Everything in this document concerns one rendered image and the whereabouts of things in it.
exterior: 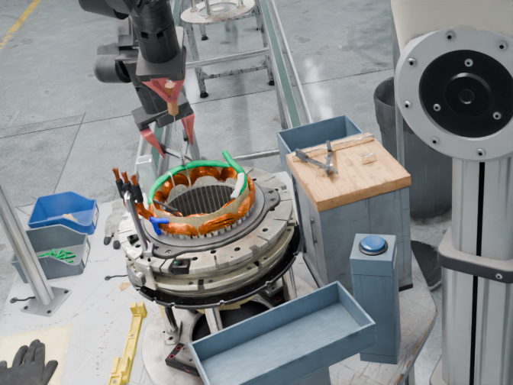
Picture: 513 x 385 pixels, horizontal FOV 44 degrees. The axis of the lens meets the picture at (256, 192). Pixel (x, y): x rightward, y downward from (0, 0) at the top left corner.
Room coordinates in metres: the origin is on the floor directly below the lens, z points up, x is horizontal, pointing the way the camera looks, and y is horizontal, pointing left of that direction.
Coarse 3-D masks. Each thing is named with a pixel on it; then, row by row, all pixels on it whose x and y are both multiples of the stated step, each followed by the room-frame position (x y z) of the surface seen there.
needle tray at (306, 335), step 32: (320, 288) 0.73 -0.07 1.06; (256, 320) 0.69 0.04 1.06; (288, 320) 0.71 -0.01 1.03; (320, 320) 0.70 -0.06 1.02; (352, 320) 0.69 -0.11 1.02; (192, 352) 0.65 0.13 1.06; (224, 352) 0.67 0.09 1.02; (256, 352) 0.66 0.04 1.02; (288, 352) 0.65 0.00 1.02; (320, 352) 0.61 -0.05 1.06; (352, 352) 0.62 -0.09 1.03; (224, 384) 0.61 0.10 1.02; (256, 384) 0.58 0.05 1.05; (288, 384) 0.59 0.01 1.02; (320, 384) 0.62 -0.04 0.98
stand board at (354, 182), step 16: (368, 144) 1.13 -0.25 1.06; (288, 160) 1.14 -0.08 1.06; (320, 160) 1.11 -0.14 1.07; (336, 160) 1.09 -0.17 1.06; (352, 160) 1.08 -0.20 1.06; (384, 160) 1.06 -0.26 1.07; (304, 176) 1.06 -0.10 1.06; (320, 176) 1.05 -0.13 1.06; (336, 176) 1.03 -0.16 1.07; (352, 176) 1.02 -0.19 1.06; (368, 176) 1.01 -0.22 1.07; (384, 176) 1.00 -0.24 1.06; (400, 176) 0.99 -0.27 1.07; (320, 192) 0.99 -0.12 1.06; (336, 192) 0.98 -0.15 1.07; (352, 192) 0.97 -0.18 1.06; (368, 192) 0.98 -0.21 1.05; (384, 192) 0.98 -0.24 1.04; (320, 208) 0.96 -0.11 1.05
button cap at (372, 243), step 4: (368, 236) 0.86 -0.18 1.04; (372, 236) 0.86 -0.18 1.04; (376, 236) 0.85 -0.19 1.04; (364, 240) 0.85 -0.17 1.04; (368, 240) 0.85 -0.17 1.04; (372, 240) 0.85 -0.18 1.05; (376, 240) 0.84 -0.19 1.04; (380, 240) 0.84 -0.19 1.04; (384, 240) 0.84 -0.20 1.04; (364, 244) 0.84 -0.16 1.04; (368, 244) 0.84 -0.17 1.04; (372, 244) 0.83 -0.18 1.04; (376, 244) 0.83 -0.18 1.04; (380, 244) 0.83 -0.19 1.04; (384, 244) 0.83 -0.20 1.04; (364, 248) 0.83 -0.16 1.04; (368, 248) 0.83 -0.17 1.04; (372, 248) 0.83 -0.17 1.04; (376, 248) 0.82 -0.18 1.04; (380, 248) 0.83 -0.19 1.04
